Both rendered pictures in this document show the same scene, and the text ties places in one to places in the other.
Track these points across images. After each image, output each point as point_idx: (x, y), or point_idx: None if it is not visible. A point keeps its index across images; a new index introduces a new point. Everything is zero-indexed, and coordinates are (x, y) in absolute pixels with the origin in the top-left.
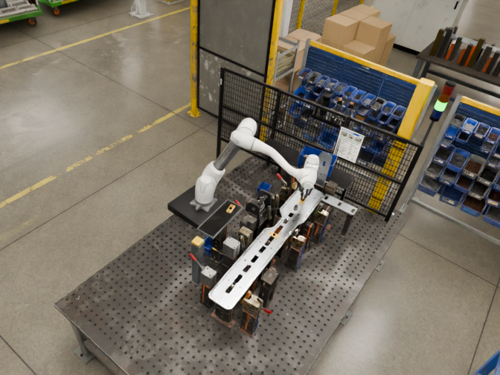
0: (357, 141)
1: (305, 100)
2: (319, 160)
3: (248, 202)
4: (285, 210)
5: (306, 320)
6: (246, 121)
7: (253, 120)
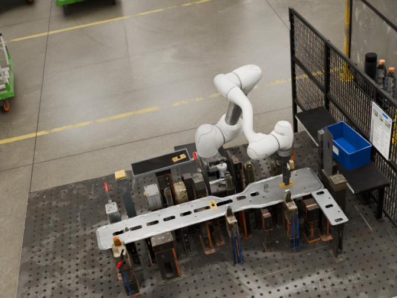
0: (387, 127)
1: (344, 58)
2: (325, 139)
3: None
4: (254, 187)
5: None
6: (243, 67)
7: (254, 68)
